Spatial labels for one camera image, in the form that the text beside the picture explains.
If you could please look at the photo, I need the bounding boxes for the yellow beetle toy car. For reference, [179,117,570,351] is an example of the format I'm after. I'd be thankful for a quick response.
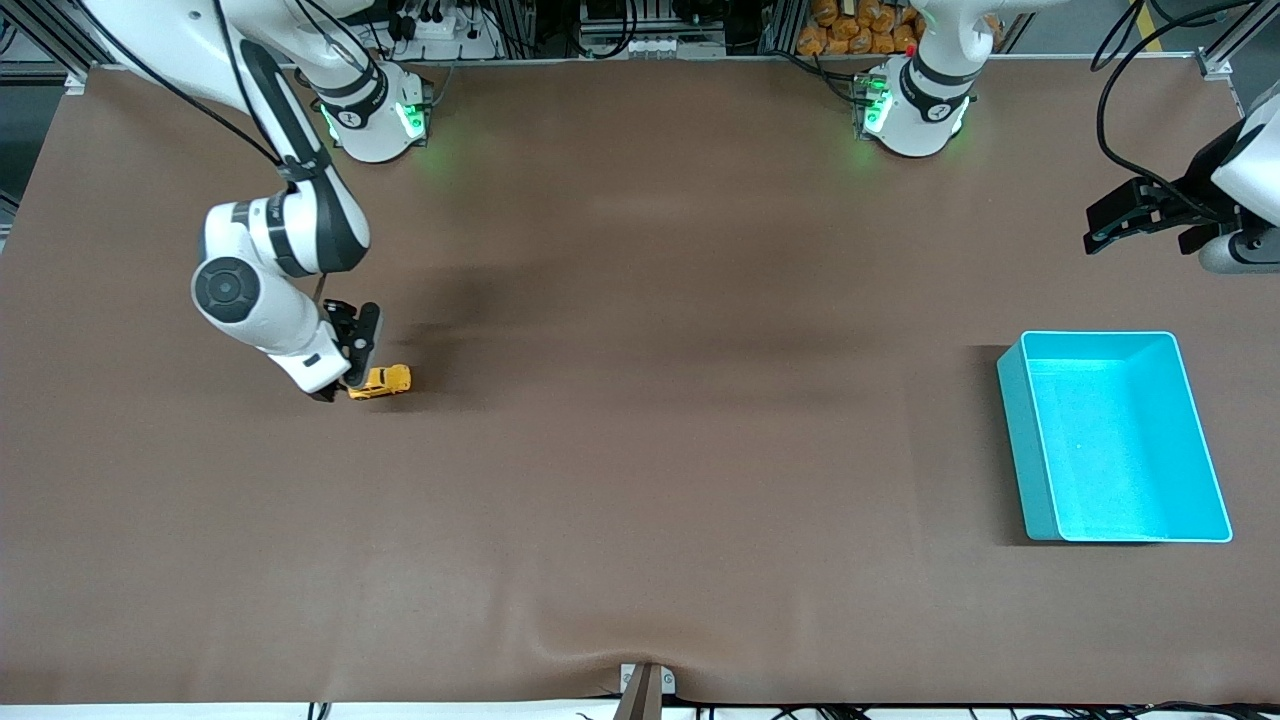
[348,364,413,402]

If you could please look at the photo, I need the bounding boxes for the teal plastic bin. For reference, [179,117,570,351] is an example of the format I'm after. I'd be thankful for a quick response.
[997,331,1234,544]

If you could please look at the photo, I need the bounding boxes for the brown table cover mat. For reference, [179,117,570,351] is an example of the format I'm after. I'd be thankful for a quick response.
[0,55,1280,707]

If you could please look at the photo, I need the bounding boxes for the orange items pile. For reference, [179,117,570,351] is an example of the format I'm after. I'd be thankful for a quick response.
[797,0,926,57]

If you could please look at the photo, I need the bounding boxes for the white power strip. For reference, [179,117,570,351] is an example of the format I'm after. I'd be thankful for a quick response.
[392,0,503,63]

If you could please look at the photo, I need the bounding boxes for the white connector block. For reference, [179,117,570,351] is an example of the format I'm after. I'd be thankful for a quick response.
[583,28,728,61]

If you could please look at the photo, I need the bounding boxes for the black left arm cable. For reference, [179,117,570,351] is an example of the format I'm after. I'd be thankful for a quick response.
[1090,0,1233,219]

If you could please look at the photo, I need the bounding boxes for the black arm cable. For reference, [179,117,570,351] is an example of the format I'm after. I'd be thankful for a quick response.
[1090,0,1233,219]
[80,0,336,181]

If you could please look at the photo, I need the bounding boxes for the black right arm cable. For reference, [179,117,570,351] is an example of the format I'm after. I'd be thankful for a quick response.
[80,0,336,181]

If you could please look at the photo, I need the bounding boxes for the metal edge bracket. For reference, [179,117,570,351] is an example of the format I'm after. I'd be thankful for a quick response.
[612,662,677,720]

